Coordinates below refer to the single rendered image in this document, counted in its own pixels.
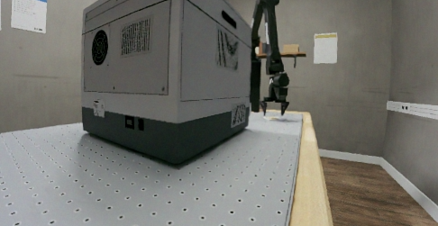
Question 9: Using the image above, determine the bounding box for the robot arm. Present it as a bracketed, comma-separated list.
[251, 0, 289, 100]

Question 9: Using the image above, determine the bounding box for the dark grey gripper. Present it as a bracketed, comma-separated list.
[260, 96, 289, 116]

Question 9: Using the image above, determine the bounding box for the grey boxy benchtop instrument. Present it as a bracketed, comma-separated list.
[81, 0, 251, 164]

